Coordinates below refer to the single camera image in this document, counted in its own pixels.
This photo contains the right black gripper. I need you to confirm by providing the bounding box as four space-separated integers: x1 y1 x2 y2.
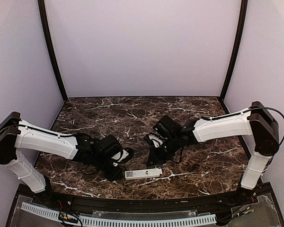
146 135 180 167

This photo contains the white remote control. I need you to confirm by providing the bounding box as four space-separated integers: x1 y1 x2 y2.
125 168 163 180

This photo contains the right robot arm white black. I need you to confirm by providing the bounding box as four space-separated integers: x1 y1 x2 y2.
144 101 284 205

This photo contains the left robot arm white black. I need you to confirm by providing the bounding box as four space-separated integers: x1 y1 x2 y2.
0 112 129 206

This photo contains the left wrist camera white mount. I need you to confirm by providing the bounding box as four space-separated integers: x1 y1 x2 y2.
112 148 134 166

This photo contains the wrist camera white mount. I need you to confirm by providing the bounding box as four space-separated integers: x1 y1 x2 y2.
143 133 165 148
112 148 134 166

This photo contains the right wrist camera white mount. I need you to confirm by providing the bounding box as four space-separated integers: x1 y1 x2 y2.
143 133 165 148

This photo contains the black front rail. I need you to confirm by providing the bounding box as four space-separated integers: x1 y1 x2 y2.
34 192 253 213

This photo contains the white slotted cable duct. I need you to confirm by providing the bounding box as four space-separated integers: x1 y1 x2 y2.
21 202 216 227

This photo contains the right black frame post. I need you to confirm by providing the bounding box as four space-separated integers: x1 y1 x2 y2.
219 0 248 103

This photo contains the black frame post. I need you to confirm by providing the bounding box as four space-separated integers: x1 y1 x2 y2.
37 0 68 102
219 0 248 103

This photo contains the left black frame post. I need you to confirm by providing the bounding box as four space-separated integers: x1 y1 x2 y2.
37 0 68 102

